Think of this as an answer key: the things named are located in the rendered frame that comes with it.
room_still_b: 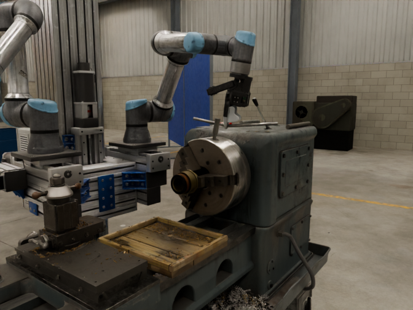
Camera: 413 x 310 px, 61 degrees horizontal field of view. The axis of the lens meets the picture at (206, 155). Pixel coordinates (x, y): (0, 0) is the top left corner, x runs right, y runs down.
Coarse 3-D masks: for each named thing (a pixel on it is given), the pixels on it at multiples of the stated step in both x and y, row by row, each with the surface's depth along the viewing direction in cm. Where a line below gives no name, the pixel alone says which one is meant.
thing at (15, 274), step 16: (16, 256) 105; (0, 272) 99; (16, 272) 99; (32, 272) 95; (0, 288) 91; (16, 288) 94; (32, 288) 96; (48, 288) 91; (64, 288) 87; (128, 288) 87; (144, 288) 88; (64, 304) 87; (80, 304) 82; (96, 304) 80; (112, 304) 80; (128, 304) 84; (144, 304) 88
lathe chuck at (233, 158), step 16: (192, 144) 141; (208, 144) 136; (224, 144) 138; (176, 160) 148; (208, 160) 137; (224, 160) 133; (240, 160) 137; (240, 176) 135; (208, 192) 140; (224, 192) 135; (240, 192) 137; (208, 208) 141; (224, 208) 136
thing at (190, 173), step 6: (180, 174) 129; (186, 174) 130; (192, 174) 132; (174, 180) 131; (180, 180) 134; (186, 180) 128; (192, 180) 130; (174, 186) 131; (180, 186) 133; (186, 186) 128; (192, 186) 130; (180, 192) 129; (186, 192) 131; (192, 192) 133
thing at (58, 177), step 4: (56, 176) 98; (60, 176) 99; (52, 180) 97; (56, 180) 97; (60, 180) 98; (64, 180) 100; (52, 184) 98; (56, 184) 98; (60, 184) 98; (64, 184) 99
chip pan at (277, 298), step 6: (312, 258) 189; (318, 258) 189; (312, 264) 182; (300, 270) 176; (306, 270) 176; (294, 276) 170; (300, 276) 170; (288, 282) 165; (294, 282) 165; (282, 288) 159; (288, 288) 159; (276, 294) 155; (282, 294) 155; (270, 300) 150; (276, 300) 150
